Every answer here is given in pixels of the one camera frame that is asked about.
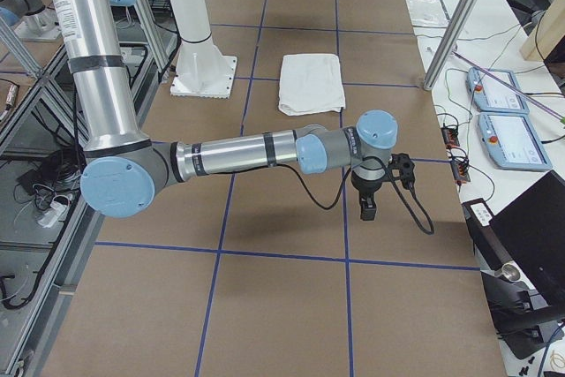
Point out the small electronics board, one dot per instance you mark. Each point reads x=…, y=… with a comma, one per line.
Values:
x=458, y=158

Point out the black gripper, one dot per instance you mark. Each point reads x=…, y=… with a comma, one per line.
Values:
x=365, y=187

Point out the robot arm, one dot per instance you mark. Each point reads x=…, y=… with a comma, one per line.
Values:
x=126, y=169

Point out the near blue teach pendant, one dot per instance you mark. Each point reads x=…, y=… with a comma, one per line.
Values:
x=512, y=143

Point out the reacher grabber stick tool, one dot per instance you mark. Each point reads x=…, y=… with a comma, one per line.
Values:
x=517, y=91

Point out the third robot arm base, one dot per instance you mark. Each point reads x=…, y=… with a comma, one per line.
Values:
x=31, y=20

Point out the clear plastic bag sheet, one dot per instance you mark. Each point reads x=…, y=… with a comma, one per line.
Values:
x=428, y=13

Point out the blue teach pendant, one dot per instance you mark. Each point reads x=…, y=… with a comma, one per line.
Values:
x=512, y=143
x=490, y=96

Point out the white camera mast with base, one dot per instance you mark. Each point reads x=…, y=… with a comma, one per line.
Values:
x=201, y=70

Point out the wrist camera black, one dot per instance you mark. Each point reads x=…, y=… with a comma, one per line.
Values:
x=402, y=168

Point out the black monitor stand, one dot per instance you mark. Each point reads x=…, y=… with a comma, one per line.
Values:
x=519, y=313

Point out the aluminium frame post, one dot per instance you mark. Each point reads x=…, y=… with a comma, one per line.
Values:
x=455, y=27

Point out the black laptop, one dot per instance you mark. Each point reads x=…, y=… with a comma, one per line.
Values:
x=531, y=229

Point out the far blue teach pendant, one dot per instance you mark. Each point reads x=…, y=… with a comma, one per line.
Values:
x=490, y=96

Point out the white printed t-shirt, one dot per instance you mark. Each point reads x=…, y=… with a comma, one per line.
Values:
x=310, y=84

